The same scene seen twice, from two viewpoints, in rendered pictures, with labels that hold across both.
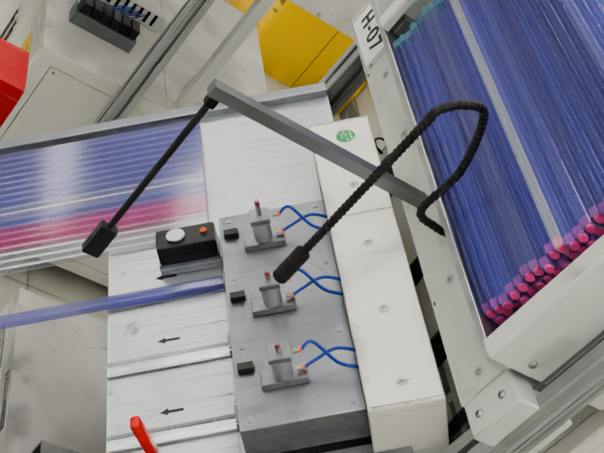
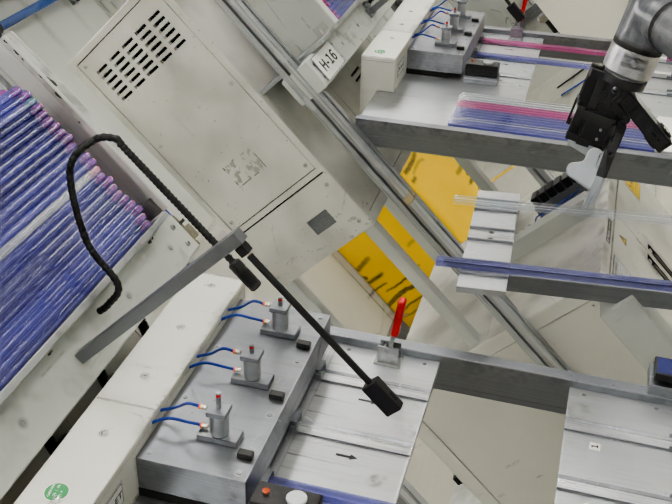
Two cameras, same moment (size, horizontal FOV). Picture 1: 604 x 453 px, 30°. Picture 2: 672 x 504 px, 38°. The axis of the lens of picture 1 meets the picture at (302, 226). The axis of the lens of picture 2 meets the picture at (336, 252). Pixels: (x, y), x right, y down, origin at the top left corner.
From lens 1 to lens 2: 1.87 m
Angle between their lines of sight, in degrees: 105
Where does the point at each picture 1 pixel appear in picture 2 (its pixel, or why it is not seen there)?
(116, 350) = (397, 466)
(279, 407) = (295, 317)
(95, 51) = not seen: outside the picture
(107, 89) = not seen: outside the picture
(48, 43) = not seen: outside the picture
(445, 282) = (132, 300)
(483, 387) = (175, 243)
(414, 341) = (180, 302)
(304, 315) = (235, 365)
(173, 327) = (337, 465)
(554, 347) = (136, 194)
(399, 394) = (218, 280)
